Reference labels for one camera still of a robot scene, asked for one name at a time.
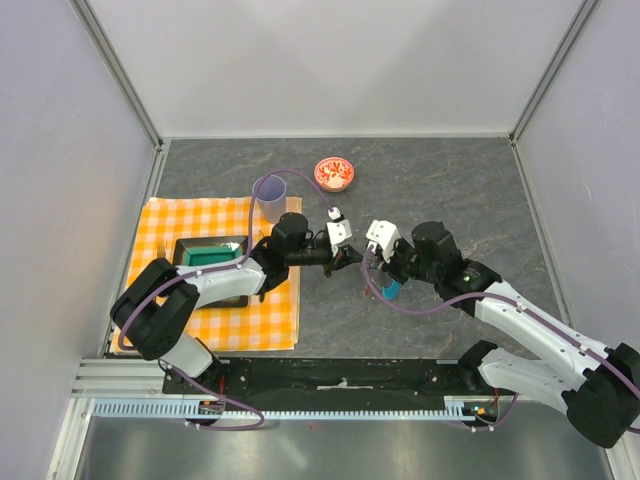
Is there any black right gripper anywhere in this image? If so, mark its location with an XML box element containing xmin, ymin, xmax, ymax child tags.
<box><xmin>374</xmin><ymin>237</ymin><xmax>440</xmax><ymax>285</ymax></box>

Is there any blue keyring handle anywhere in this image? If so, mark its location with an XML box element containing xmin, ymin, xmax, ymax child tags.
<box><xmin>382</xmin><ymin>280</ymin><xmax>401</xmax><ymax>301</ymax></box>

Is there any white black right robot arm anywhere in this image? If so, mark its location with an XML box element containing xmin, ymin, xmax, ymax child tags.
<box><xmin>366</xmin><ymin>220</ymin><xmax>639</xmax><ymax>448</ymax></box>

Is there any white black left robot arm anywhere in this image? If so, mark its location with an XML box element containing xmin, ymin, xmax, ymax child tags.
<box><xmin>110</xmin><ymin>213</ymin><xmax>363</xmax><ymax>393</ymax></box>

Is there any red patterned ceramic bowl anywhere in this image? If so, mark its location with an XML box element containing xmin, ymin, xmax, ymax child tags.
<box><xmin>314</xmin><ymin>157</ymin><xmax>355</xmax><ymax>192</ymax></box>

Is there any lilac plastic cup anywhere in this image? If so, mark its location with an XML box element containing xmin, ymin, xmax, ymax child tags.
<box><xmin>252</xmin><ymin>175</ymin><xmax>287</xmax><ymax>224</ymax></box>

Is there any orange checkered cloth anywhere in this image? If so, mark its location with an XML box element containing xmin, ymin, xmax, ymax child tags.
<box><xmin>126</xmin><ymin>197</ymin><xmax>300</xmax><ymax>352</ymax></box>

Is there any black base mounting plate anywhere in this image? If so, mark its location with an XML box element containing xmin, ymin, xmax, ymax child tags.
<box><xmin>162</xmin><ymin>357</ymin><xmax>494</xmax><ymax>403</ymax></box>

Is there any black teal square plate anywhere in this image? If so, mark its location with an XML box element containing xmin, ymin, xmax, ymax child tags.
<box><xmin>172</xmin><ymin>235</ymin><xmax>252</xmax><ymax>309</ymax></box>

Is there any silver fork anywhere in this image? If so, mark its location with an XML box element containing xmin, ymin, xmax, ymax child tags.
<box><xmin>156</xmin><ymin>239</ymin><xmax>167</xmax><ymax>258</ymax></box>

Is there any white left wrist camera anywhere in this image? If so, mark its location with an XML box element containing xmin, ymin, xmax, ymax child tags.
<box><xmin>326</xmin><ymin>207</ymin><xmax>352</xmax><ymax>256</ymax></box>

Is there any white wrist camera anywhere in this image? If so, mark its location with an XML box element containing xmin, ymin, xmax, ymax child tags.
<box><xmin>366</xmin><ymin>220</ymin><xmax>401</xmax><ymax>263</ymax></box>
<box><xmin>326</xmin><ymin>207</ymin><xmax>352</xmax><ymax>256</ymax></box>

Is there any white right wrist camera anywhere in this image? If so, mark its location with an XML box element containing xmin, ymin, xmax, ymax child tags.
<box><xmin>366</xmin><ymin>220</ymin><xmax>401</xmax><ymax>263</ymax></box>

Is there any black handled knife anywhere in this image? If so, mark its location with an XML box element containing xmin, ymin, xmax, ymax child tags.
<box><xmin>256</xmin><ymin>230</ymin><xmax>266</xmax><ymax>303</ymax></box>

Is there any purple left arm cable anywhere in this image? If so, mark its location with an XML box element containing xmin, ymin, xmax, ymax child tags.
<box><xmin>118</xmin><ymin>169</ymin><xmax>341</xmax><ymax>431</ymax></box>

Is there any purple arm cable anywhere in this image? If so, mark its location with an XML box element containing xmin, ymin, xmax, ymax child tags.
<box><xmin>118</xmin><ymin>169</ymin><xmax>341</xmax><ymax>431</ymax></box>
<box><xmin>360</xmin><ymin>247</ymin><xmax>640</xmax><ymax>434</ymax></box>

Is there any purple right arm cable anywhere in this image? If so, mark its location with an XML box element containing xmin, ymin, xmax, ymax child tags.
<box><xmin>360</xmin><ymin>247</ymin><xmax>640</xmax><ymax>434</ymax></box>

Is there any grey cable duct rail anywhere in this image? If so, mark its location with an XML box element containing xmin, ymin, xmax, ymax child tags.
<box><xmin>93</xmin><ymin>397</ymin><xmax>475</xmax><ymax>422</ymax></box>

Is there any left aluminium frame post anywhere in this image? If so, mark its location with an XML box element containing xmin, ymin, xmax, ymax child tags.
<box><xmin>69</xmin><ymin>0</ymin><xmax>164</xmax><ymax>151</ymax></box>

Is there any aluminium corner frame post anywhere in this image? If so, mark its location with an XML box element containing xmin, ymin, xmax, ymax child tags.
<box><xmin>509</xmin><ymin>0</ymin><xmax>600</xmax><ymax>147</ymax></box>

